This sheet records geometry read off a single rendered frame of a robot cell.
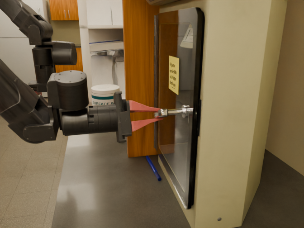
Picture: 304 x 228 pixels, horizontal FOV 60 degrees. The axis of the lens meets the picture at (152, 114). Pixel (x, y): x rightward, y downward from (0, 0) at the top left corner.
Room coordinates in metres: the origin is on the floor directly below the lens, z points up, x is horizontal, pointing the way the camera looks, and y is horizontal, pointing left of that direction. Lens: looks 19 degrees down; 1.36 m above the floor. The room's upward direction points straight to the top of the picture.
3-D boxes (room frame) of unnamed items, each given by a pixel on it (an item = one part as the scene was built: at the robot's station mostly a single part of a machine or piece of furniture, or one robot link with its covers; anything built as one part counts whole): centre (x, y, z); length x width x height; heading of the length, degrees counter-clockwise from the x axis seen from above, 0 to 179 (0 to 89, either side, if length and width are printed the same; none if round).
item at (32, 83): (0.82, 0.34, 1.21); 0.10 x 0.07 x 0.07; 103
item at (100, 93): (1.19, 0.22, 1.02); 0.13 x 0.13 x 0.15
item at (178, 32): (0.60, -0.05, 1.19); 0.30 x 0.01 x 0.40; 12
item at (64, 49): (0.83, 0.30, 1.30); 0.11 x 0.09 x 0.12; 89
